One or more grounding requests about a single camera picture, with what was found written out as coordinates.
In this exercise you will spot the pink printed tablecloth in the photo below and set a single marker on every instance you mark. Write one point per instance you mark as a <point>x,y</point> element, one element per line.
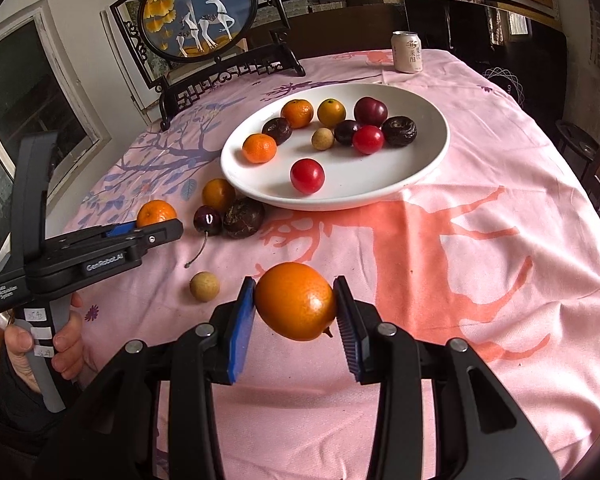
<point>430,285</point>

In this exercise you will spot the black board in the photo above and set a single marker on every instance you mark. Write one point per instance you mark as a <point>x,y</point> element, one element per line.
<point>460,35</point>

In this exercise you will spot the small red plum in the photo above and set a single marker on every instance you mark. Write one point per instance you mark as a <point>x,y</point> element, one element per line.
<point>307,175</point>
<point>368,139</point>

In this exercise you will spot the white framed dark window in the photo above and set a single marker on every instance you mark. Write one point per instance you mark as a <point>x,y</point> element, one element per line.
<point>25,95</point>

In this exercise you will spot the round black stool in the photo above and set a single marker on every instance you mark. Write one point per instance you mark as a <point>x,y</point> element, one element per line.
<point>577,142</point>

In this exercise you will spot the white round plate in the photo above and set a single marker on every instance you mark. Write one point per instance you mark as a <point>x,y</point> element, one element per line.
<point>380,175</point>

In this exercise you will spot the white leaning board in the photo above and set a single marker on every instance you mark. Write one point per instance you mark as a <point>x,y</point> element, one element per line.
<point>125,65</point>

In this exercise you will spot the white drink can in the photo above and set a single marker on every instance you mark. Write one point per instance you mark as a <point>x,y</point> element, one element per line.
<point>407,52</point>

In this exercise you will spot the bumpy orange mandarin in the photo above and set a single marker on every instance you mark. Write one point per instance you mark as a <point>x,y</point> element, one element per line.
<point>297,113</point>
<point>259,148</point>
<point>156,212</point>

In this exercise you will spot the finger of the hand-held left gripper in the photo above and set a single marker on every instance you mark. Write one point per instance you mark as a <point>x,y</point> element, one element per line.
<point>122,230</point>
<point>162,234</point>

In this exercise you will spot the dark cherry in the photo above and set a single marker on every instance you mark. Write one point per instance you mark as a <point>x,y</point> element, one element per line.
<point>207,220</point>
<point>346,132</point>

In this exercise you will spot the person's left hand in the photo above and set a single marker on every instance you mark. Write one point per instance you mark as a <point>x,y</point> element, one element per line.
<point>69,355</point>

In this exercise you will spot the person's left forearm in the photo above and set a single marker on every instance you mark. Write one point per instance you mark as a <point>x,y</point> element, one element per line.
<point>15,430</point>

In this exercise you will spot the round deer picture table screen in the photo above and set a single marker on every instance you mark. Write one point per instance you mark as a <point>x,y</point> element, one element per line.
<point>195,10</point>

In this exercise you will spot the large dark red plum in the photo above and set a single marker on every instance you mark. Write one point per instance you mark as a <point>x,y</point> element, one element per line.
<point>370,110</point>

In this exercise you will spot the tan longan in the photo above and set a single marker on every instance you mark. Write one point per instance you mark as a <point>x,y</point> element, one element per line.
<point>323,139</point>
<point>204,286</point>

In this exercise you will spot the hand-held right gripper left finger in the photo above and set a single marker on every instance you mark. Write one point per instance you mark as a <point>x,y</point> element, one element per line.
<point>240,340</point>

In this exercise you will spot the smooth orange citrus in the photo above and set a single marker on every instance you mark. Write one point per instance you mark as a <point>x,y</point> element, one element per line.
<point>295,301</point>
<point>218,195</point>
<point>331,112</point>

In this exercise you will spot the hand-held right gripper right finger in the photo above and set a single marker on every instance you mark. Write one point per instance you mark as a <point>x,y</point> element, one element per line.
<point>349,340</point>

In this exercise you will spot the dark wrinkled passion fruit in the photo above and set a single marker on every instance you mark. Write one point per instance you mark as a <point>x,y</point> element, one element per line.
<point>276,130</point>
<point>243,217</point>
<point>399,131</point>

